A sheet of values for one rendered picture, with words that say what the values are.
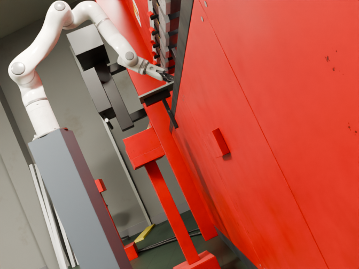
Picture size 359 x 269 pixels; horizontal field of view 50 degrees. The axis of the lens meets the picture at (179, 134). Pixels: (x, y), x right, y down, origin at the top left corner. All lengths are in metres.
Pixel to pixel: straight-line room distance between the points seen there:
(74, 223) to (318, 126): 1.67
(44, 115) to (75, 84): 3.81
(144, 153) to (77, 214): 0.44
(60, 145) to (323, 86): 1.71
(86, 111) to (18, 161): 1.17
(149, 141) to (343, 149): 1.52
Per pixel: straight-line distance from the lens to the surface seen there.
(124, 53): 2.07
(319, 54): 0.39
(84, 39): 3.34
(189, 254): 1.99
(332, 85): 0.39
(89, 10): 2.25
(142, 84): 3.02
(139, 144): 1.88
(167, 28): 1.84
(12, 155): 5.96
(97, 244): 1.99
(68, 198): 2.00
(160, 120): 2.96
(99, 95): 3.16
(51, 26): 2.22
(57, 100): 5.94
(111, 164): 5.62
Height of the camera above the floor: 0.56
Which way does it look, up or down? 5 degrees up
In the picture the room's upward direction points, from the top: 25 degrees counter-clockwise
